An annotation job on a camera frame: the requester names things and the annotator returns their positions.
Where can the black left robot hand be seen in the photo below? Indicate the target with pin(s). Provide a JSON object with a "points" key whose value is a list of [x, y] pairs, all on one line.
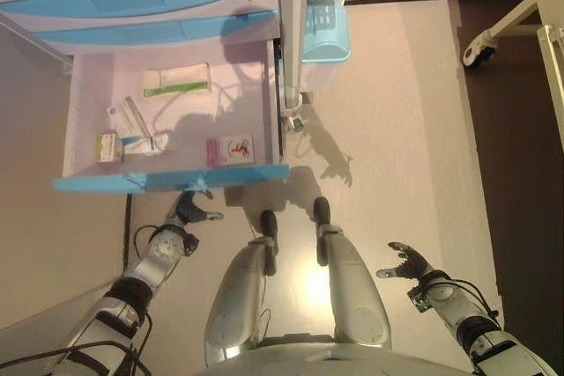
{"points": [[189, 211]]}

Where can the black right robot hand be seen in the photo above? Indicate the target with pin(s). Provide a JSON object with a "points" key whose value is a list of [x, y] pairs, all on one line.
{"points": [[412, 263]]}

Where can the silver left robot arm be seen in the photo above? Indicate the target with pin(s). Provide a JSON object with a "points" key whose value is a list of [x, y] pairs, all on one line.
{"points": [[150, 261]]}

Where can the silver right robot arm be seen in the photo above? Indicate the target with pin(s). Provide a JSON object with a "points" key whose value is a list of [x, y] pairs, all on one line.
{"points": [[467, 319]]}

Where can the green white medicine box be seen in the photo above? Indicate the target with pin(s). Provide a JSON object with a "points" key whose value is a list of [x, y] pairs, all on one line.
{"points": [[108, 148]]}

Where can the pink box red figure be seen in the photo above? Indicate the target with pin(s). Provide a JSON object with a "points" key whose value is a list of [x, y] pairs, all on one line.
{"points": [[231, 149]]}

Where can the white blue printed packet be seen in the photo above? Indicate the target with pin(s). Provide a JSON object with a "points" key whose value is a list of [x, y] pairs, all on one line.
{"points": [[154, 145]]}

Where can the clear plastic tubing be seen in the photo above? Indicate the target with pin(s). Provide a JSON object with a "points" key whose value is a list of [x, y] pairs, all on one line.
{"points": [[164, 108]]}

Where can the clear plastic wrapped package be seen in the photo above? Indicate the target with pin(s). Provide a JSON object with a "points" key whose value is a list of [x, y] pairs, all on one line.
{"points": [[125, 118]]}

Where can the white packet green stripe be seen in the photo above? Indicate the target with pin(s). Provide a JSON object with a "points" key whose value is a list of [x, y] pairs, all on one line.
{"points": [[176, 78]]}

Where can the cart caster wheel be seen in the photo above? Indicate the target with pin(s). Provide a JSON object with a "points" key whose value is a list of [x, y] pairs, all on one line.
{"points": [[294, 120]]}

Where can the light blue waste bin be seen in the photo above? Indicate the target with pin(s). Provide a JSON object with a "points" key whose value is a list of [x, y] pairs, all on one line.
{"points": [[328, 48]]}

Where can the white medical cart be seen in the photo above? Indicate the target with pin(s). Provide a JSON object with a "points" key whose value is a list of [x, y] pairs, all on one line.
{"points": [[293, 19]]}

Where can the bed caster wheel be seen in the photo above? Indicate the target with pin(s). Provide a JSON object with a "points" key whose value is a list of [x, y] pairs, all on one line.
{"points": [[478, 53]]}

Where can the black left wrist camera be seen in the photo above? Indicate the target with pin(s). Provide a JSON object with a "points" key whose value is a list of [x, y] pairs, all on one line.
{"points": [[190, 244]]}

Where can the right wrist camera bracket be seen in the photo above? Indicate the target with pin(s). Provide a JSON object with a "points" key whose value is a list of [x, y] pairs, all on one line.
{"points": [[418, 299]]}

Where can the white hospital bed frame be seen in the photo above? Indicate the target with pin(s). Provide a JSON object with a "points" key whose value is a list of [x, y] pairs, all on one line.
{"points": [[551, 54]]}

